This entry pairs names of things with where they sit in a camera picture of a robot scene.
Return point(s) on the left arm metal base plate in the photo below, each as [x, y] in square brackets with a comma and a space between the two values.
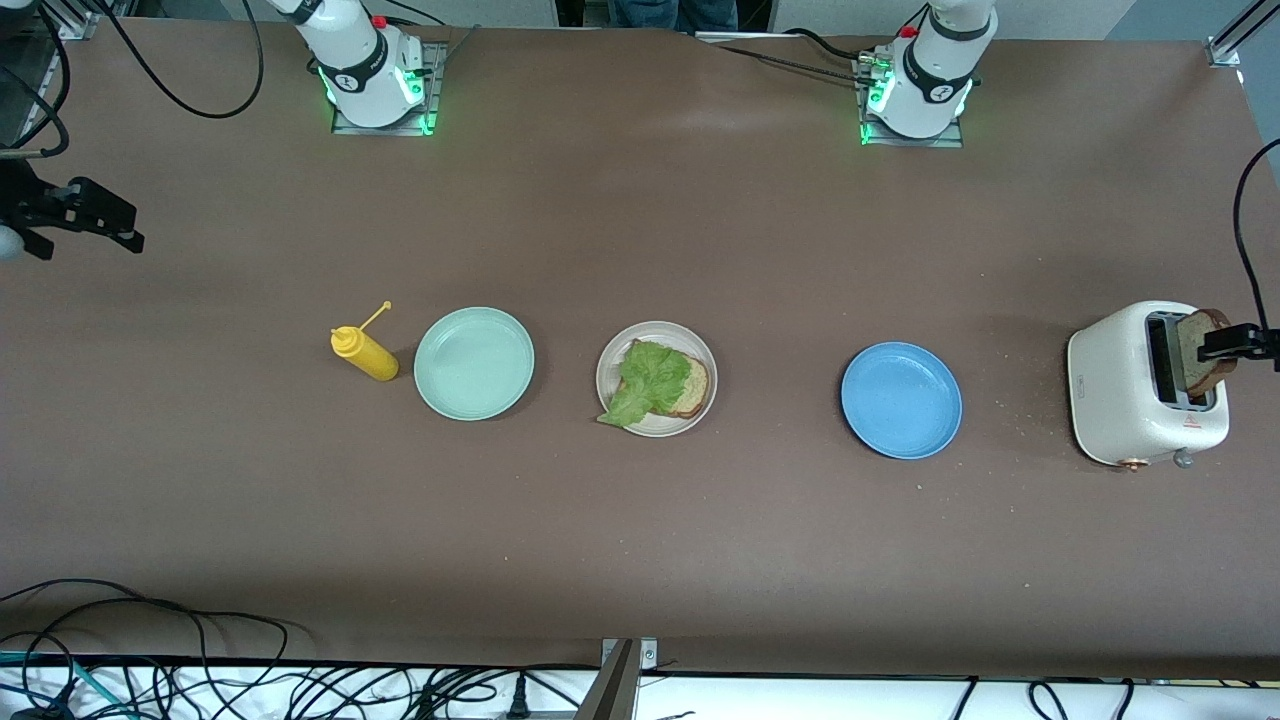
[950, 140]

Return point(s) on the aluminium frame profile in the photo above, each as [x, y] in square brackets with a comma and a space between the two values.
[1225, 50]
[78, 25]

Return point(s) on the green lettuce leaf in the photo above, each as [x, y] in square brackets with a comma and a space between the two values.
[650, 375]

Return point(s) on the toasted brown bread slice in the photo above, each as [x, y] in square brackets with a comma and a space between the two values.
[695, 385]
[1195, 355]

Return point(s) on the mint green round plate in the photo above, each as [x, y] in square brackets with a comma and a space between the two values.
[474, 363]

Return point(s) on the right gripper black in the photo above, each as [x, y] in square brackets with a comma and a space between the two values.
[22, 203]

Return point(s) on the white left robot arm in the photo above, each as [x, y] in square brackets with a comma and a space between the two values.
[930, 75]

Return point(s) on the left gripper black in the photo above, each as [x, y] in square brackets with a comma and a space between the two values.
[1237, 341]

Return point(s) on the white two-slot toaster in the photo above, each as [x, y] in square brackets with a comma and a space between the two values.
[1110, 400]

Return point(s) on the person in blue jeans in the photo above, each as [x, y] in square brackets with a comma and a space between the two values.
[675, 12]

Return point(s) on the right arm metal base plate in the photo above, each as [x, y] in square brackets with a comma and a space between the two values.
[436, 90]

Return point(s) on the grey metal table bracket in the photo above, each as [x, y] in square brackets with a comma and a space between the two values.
[615, 690]

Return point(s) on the beige round plate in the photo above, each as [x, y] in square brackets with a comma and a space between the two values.
[660, 428]

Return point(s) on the black power plug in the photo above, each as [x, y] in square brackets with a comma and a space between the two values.
[518, 700]

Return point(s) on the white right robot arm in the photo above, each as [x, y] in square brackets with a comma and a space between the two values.
[365, 70]

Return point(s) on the yellow mustard squeeze bottle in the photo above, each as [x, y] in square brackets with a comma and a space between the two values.
[368, 355]

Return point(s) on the blue round plate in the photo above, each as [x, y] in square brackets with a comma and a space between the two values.
[901, 400]

